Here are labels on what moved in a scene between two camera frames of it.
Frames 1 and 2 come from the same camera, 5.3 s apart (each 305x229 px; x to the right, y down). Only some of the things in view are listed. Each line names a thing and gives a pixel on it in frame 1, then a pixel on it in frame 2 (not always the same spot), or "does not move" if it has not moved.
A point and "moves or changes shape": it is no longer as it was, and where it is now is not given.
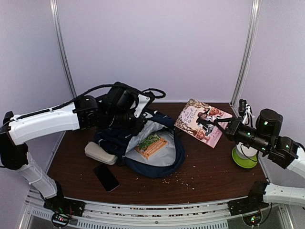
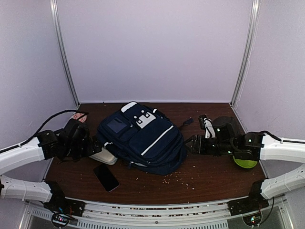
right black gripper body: x=230 y=133 to x=198 y=144
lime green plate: x=245 y=163 does not move
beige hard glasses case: x=96 y=150 does not move
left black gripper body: x=121 y=119 to x=86 y=150
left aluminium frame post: x=53 y=5 does not move
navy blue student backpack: x=167 y=161 moves or changes shape
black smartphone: x=105 y=175 does not move
